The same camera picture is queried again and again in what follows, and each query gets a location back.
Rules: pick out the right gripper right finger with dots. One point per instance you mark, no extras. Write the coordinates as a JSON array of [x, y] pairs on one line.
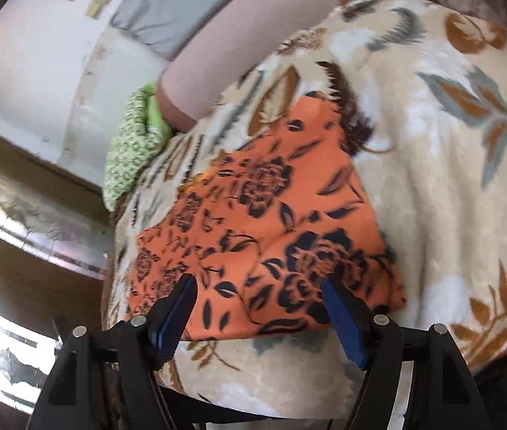
[[426, 364]]

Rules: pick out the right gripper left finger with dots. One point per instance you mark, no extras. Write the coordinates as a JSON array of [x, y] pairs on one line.
[[105, 379]]

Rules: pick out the orange black floral blouse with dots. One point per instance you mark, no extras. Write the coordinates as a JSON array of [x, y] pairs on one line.
[[262, 229]]

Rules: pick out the stained glass wooden door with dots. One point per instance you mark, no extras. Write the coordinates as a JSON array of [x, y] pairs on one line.
[[54, 243]]

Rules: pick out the green white patterned pillow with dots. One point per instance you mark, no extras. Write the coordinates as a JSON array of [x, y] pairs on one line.
[[141, 134]]

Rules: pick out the beige leaf pattern blanket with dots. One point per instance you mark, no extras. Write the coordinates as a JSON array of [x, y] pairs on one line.
[[421, 92]]

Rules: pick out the pink bolster cushion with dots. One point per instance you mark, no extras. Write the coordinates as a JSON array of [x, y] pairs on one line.
[[238, 37]]

